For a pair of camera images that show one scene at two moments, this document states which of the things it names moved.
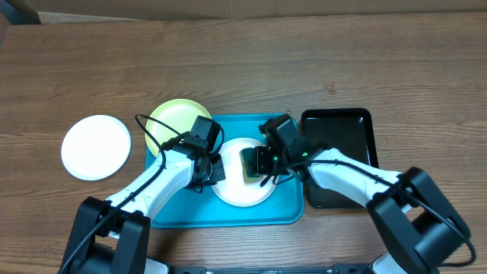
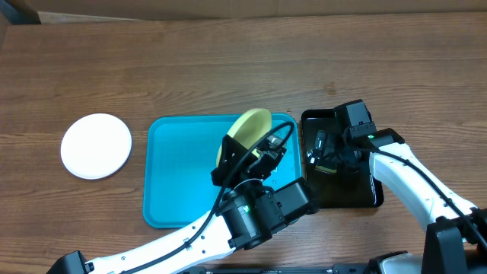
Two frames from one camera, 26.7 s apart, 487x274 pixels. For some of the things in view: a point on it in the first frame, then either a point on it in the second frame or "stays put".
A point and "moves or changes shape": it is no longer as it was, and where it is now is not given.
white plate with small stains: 95,147 stays put
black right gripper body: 275,164 -> 331,146
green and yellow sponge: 249,157 moves or changes shape
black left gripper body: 216,173 -> 237,175
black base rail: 342,269 stays put
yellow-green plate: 179,114 -> 249,129
